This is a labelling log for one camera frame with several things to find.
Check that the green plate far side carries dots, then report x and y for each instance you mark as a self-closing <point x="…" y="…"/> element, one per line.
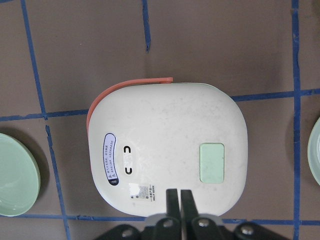
<point x="20" y="178"/>

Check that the green plate near potato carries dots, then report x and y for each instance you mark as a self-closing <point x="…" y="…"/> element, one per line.
<point x="313" y="151"/>

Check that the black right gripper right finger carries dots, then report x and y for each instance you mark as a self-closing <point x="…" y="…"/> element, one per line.
<point x="188" y="205"/>

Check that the white rice cooker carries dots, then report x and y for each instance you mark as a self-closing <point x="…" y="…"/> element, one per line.
<point x="149" y="135"/>

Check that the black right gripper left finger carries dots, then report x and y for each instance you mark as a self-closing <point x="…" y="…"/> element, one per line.
<point x="172" y="203"/>

